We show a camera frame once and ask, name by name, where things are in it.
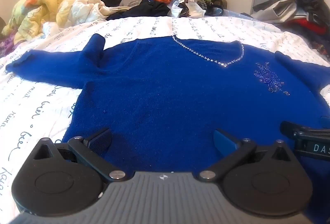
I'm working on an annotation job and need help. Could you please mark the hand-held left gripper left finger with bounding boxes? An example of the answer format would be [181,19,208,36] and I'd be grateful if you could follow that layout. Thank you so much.
[30,128,130,184]

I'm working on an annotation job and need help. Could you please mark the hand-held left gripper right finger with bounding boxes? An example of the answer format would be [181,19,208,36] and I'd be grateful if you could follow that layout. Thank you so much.
[198,129,297,184]

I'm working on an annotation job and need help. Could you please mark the blue knit sweater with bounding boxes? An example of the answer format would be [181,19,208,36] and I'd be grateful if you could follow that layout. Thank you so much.
[6,33,330,214]

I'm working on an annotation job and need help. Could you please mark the pile of clothes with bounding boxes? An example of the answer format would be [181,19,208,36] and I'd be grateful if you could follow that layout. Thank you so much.
[251,0,330,37]

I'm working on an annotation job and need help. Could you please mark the white script-print bedsheet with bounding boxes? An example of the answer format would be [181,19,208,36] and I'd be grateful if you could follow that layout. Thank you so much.
[0,15,330,219]

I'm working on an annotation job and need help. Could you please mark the blue cup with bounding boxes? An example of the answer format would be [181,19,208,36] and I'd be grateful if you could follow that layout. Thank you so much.
[206,6,225,17]

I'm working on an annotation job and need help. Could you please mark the purple cloth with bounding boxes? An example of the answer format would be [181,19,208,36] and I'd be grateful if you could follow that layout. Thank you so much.
[0,32,16,48]

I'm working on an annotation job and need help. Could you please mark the dark navy cloth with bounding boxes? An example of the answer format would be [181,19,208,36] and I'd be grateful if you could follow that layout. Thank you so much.
[106,0,171,21]

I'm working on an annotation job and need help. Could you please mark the white crumpled wrappers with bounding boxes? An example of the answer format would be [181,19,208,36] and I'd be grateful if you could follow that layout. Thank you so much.
[167,0,208,18]

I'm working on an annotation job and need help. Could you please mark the grey cloth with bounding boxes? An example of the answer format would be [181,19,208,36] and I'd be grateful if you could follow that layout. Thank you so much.
[119,0,148,7]

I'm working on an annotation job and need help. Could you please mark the yellow floral quilt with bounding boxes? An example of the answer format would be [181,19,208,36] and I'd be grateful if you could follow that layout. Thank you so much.
[1,0,96,45]

